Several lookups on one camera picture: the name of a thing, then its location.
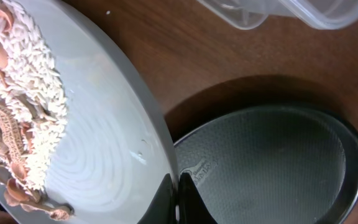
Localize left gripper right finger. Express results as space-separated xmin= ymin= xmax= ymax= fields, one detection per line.
xmin=178 ymin=172 xmax=217 ymax=224

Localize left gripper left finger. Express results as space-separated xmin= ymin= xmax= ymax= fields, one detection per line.
xmin=138 ymin=174 xmax=176 ymax=224

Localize grey plate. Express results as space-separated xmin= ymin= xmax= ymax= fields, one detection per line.
xmin=0 ymin=1 xmax=178 ymax=223

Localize food scraps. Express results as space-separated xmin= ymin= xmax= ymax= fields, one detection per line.
xmin=0 ymin=1 xmax=73 ymax=221

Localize clear plastic waste bin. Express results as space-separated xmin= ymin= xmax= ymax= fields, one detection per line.
xmin=198 ymin=0 xmax=358 ymax=30

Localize round black serving tray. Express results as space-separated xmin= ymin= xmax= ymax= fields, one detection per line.
xmin=175 ymin=106 xmax=358 ymax=223

